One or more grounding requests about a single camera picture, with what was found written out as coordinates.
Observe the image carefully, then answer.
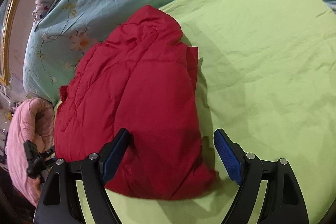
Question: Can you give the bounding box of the pink quilt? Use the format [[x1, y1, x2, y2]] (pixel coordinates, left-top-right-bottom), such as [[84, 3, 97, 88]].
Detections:
[[5, 97, 57, 207]]

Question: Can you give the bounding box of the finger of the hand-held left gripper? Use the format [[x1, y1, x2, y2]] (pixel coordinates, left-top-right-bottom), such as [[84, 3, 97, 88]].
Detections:
[[39, 151, 57, 163]]

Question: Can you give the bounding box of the golden wooden frame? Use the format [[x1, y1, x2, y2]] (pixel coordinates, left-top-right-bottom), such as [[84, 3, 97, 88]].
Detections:
[[2, 0, 30, 85]]

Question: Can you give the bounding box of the red quilted jacket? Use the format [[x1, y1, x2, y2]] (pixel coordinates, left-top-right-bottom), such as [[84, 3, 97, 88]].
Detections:
[[54, 5, 218, 199]]

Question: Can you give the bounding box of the green bed sheet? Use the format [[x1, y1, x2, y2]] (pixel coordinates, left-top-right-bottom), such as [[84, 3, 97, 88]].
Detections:
[[54, 0, 336, 224]]

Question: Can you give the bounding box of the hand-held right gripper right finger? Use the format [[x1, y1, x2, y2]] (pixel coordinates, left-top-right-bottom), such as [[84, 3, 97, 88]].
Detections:
[[213, 128, 309, 224]]

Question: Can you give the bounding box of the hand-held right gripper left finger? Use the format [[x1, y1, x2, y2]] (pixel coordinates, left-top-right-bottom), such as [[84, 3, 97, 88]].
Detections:
[[34, 128, 130, 224]]

